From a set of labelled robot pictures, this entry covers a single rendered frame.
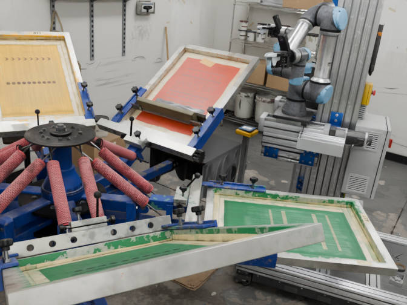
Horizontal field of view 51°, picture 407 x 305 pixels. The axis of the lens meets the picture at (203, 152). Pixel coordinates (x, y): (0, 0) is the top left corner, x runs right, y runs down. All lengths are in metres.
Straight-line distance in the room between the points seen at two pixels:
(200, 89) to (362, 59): 0.98
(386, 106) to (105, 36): 3.51
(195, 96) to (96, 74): 2.40
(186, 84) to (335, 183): 1.18
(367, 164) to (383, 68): 3.07
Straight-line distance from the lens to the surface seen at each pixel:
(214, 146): 2.89
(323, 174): 3.00
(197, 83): 2.73
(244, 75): 2.65
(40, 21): 4.36
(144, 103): 2.58
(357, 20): 2.77
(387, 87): 5.86
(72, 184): 2.02
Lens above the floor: 2.00
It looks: 22 degrees down
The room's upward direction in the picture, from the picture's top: 5 degrees clockwise
